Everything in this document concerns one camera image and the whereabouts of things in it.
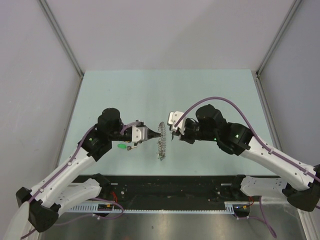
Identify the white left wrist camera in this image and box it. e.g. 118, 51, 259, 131
131, 121, 148, 144

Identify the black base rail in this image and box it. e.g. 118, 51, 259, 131
74, 174, 283, 203

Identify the aluminium frame left post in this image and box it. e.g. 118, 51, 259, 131
37, 0, 84, 79

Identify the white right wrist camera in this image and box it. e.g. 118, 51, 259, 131
167, 111, 187, 135

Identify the aluminium frame right post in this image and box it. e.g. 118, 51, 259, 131
255, 0, 304, 77

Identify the metal disc keyring holder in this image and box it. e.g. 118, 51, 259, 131
157, 121, 166, 161

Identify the silver key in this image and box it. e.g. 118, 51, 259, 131
126, 145, 137, 151

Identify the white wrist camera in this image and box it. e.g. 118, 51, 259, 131
167, 111, 187, 135
131, 121, 148, 144

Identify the aluminium frame post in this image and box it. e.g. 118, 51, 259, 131
255, 0, 304, 77
37, 0, 84, 79

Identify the grey slotted cable duct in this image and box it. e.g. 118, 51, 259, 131
67, 201, 253, 215

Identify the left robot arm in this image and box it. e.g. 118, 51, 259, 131
15, 108, 161, 233

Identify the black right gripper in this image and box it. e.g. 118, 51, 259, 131
172, 118, 218, 145

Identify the green key tag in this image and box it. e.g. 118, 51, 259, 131
117, 143, 127, 149

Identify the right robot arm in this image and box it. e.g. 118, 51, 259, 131
167, 104, 320, 212

